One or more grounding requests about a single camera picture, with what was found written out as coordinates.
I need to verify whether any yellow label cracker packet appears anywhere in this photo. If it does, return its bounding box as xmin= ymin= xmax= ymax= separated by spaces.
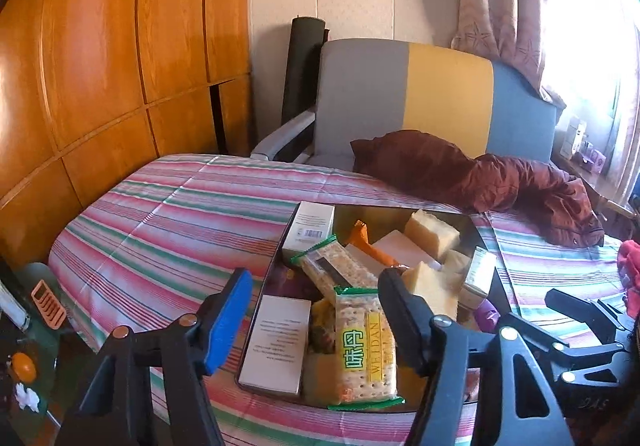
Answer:
xmin=327 ymin=283 xmax=405 ymax=411

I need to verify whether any dark red jacket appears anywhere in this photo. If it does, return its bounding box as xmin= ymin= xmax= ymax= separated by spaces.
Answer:
xmin=350 ymin=129 xmax=606 ymax=247

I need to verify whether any white box with text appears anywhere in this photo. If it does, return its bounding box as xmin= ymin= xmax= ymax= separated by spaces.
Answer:
xmin=237 ymin=293 xmax=313 ymax=397

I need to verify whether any patterned curtain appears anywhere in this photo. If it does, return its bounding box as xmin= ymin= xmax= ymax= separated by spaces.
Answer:
xmin=450 ymin=0 xmax=566 ymax=102

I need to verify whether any orange fruit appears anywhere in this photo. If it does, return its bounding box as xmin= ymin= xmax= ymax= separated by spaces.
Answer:
xmin=11 ymin=351 xmax=38 ymax=384

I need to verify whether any white tube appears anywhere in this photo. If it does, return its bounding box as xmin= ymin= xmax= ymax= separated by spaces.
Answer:
xmin=0 ymin=281 xmax=31 ymax=332

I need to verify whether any peach calculator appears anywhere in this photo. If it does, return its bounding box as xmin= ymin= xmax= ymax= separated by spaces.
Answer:
xmin=31 ymin=279 xmax=68 ymax=331

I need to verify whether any white box with barcode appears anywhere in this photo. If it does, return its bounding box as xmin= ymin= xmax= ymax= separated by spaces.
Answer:
xmin=281 ymin=201 xmax=336 ymax=267

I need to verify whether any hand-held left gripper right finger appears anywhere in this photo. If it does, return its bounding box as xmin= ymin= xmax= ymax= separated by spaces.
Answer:
xmin=377 ymin=267 xmax=576 ymax=446

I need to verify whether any purple snack packet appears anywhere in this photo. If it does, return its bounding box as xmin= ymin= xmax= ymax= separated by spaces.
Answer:
xmin=472 ymin=301 xmax=501 ymax=334

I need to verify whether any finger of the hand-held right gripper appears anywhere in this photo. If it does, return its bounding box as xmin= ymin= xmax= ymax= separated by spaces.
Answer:
xmin=545 ymin=289 xmax=631 ymax=347
xmin=500 ymin=312 xmax=628 ymax=384

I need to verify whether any wooden desk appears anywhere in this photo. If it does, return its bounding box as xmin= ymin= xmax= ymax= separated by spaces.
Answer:
xmin=552 ymin=153 xmax=640 ymax=222

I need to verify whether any green side table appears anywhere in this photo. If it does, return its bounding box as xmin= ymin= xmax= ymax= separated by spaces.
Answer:
xmin=0 ymin=261 xmax=76 ymax=427

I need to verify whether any orange snack packet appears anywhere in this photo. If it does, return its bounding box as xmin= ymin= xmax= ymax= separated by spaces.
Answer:
xmin=345 ymin=220 xmax=401 ymax=272

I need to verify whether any yellow sponge cake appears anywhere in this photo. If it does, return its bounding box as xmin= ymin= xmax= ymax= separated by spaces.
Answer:
xmin=442 ymin=249 xmax=473 ymax=287
xmin=404 ymin=209 xmax=461 ymax=262
xmin=400 ymin=261 xmax=458 ymax=322

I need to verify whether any golden tray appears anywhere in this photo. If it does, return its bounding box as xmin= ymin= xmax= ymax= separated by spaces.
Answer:
xmin=235 ymin=201 xmax=523 ymax=414

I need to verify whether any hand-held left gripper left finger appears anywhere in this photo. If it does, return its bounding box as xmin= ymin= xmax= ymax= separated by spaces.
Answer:
xmin=55 ymin=269 xmax=254 ymax=446

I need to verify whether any green edged cracker packet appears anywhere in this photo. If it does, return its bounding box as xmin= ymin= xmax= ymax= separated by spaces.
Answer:
xmin=292 ymin=235 xmax=381 ymax=299

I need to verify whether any white carton on desk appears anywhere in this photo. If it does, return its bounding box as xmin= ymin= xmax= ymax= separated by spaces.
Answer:
xmin=565 ymin=119 xmax=588 ymax=157

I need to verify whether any wooden wardrobe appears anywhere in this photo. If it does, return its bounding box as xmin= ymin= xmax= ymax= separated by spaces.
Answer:
xmin=0 ymin=0 xmax=253 ymax=272

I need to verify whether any black rolled mat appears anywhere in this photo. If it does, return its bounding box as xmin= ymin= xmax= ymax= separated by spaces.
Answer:
xmin=281 ymin=15 xmax=331 ymax=127

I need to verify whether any red sweater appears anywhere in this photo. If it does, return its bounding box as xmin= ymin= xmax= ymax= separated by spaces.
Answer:
xmin=617 ymin=240 xmax=640 ymax=319

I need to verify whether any bright window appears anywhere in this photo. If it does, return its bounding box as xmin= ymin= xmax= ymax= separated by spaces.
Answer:
xmin=535 ymin=0 xmax=640 ymax=137

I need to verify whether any white crumpled tissue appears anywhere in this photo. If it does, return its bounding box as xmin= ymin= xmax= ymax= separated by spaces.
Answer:
xmin=14 ymin=382 xmax=42 ymax=412

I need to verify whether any grey yellow blue armchair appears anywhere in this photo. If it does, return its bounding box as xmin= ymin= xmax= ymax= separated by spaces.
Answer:
xmin=250 ymin=39 xmax=558 ymax=172

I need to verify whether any yellow snack packet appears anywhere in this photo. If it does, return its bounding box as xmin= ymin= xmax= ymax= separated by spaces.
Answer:
xmin=305 ymin=299 xmax=341 ymax=357

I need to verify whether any small yellow box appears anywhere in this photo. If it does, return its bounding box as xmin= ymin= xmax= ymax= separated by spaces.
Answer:
xmin=457 ymin=246 xmax=498 ymax=309

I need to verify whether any striped blanket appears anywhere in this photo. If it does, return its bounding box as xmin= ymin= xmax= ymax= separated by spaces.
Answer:
xmin=47 ymin=153 xmax=631 ymax=446

